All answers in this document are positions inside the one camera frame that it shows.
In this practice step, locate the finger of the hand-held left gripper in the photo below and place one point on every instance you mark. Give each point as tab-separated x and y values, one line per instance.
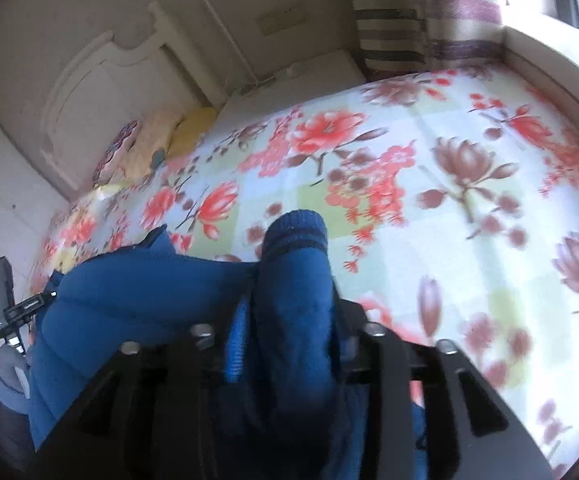
2	280

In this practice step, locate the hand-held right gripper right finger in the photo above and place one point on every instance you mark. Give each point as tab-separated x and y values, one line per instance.
359	345

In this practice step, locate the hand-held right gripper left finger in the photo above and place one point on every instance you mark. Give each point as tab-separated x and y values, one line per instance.
234	340

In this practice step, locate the blue quilted jacket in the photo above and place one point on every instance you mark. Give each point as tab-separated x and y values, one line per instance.
289	320

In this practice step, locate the floral quilt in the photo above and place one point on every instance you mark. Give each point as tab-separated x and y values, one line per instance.
419	210

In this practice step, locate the patterned round pillow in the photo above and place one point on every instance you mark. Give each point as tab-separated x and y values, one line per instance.
117	152

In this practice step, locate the cream textured pillow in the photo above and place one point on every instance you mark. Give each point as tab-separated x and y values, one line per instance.
154	135

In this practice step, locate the white bed headboard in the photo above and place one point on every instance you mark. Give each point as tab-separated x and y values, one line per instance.
94	85

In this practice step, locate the yellow pillow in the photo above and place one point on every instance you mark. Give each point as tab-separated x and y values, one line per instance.
194	127

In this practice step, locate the white nightstand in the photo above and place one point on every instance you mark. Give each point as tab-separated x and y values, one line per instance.
309	80

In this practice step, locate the printed striped curtain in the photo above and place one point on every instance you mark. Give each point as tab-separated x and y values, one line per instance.
394	20

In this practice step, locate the white windowsill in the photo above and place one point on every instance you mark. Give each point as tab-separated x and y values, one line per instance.
544	55

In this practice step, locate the wall socket panel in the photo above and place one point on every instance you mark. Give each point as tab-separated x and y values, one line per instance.
279	20

